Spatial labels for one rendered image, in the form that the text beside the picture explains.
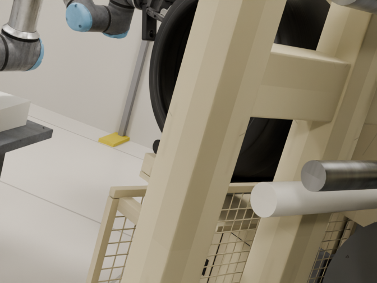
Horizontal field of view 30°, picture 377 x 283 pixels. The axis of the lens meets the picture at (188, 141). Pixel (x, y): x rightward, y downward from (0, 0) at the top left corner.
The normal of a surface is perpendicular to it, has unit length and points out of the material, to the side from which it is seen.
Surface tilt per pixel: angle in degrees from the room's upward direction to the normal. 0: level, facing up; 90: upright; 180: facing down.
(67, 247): 0
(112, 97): 90
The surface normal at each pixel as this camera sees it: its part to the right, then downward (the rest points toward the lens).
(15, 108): 0.91, 0.33
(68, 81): -0.33, 0.17
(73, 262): 0.26, -0.93
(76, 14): -0.64, 0.15
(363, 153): -0.74, -0.02
